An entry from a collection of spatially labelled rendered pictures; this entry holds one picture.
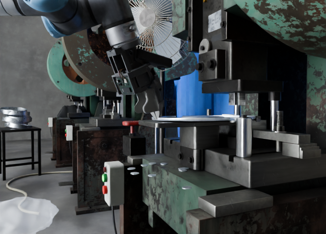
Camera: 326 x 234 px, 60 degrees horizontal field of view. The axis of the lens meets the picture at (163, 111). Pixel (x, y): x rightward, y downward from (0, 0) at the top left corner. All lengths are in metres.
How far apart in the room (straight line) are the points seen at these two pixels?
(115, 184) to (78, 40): 1.32
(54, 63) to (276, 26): 3.38
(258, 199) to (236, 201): 0.05
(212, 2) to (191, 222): 0.62
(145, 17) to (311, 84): 0.98
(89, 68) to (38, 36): 5.46
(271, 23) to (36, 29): 7.11
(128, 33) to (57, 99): 6.67
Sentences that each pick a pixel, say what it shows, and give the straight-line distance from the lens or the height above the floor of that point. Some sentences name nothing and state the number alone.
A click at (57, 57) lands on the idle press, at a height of 1.40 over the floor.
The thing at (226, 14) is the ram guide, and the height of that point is 1.05.
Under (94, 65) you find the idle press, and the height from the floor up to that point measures 1.10.
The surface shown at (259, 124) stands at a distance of 0.85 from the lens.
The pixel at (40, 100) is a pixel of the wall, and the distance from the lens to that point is 7.29.
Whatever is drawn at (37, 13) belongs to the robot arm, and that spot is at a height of 0.99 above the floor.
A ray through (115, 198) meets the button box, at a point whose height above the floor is 0.52.
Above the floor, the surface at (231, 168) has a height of 0.68.
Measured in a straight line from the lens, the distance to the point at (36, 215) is 2.03.
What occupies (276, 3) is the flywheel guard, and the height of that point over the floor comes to 0.98.
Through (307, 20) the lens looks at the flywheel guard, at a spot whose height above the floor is 0.96.
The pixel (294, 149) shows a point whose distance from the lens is 0.71.
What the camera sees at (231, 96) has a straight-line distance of 0.88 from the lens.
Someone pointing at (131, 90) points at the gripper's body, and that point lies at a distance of 0.67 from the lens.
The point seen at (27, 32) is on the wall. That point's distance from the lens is 7.48.
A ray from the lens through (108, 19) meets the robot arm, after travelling 0.68.
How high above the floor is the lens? 0.83
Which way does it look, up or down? 2 degrees down
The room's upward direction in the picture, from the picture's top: straight up
